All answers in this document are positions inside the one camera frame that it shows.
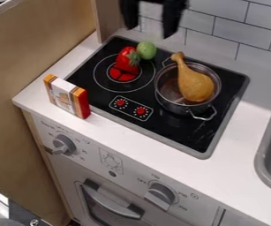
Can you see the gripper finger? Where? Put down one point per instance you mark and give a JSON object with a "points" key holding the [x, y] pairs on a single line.
{"points": [[129, 13], [173, 17]]}

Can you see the green toy fruit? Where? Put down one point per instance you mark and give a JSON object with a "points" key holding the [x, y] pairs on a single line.
{"points": [[147, 50]]}

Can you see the red toy strawberry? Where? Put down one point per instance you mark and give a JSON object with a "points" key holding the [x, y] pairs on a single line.
{"points": [[126, 61]]}

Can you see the brown toy chicken drumstick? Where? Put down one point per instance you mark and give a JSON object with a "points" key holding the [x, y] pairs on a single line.
{"points": [[194, 84]]}

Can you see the silver pot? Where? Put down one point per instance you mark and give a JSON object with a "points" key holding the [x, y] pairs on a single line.
{"points": [[169, 97]]}

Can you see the orange and white toy box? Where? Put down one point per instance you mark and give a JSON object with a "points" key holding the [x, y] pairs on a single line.
{"points": [[67, 94]]}

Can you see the toy stove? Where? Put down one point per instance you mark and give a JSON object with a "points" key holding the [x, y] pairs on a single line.
{"points": [[169, 129]]}

